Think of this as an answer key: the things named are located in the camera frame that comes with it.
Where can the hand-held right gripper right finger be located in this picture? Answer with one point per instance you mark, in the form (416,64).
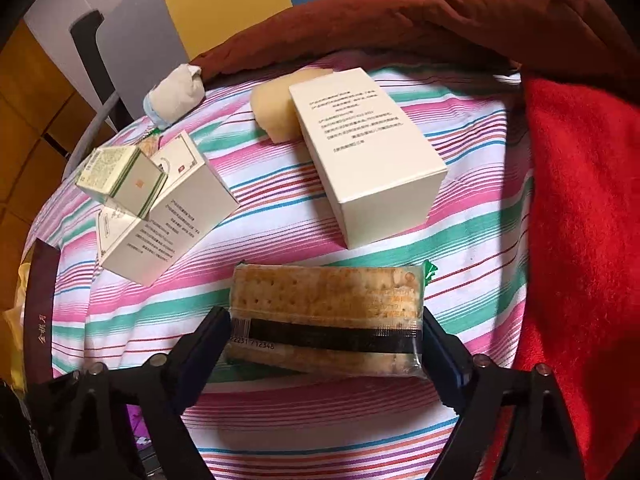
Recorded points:
(442,360)

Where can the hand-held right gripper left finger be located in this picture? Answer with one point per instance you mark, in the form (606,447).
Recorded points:
(200,355)

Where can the cracker packet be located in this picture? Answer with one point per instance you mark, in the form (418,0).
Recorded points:
(325,300)

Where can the gold tin container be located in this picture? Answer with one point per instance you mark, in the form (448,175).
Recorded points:
(42,310)

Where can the purple fluffy thing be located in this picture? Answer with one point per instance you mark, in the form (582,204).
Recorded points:
(134,417)

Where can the cream box green border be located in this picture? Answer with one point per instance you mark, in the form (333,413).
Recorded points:
(170,230)

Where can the striped tablecloth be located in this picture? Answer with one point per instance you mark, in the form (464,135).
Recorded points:
(280,220)

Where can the small green box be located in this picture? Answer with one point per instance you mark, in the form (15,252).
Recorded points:
(130,180)

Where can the large plain cream box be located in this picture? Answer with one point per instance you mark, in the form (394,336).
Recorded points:
(370,160)

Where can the small green tag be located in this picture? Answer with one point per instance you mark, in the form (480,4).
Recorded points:
(151,134)

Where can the yellow sponge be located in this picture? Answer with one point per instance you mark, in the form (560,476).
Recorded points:
(272,110)

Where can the rolled beige cloth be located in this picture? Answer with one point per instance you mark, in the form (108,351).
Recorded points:
(175,90)

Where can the wooden wardrobe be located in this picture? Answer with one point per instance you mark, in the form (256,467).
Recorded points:
(30,110)

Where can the black rolled mat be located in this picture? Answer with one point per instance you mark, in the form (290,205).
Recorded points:
(92,60)

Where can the dark red blanket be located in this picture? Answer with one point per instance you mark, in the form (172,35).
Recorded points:
(450,10)

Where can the grey yellow blue chair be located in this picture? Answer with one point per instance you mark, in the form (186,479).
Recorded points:
(225,5)

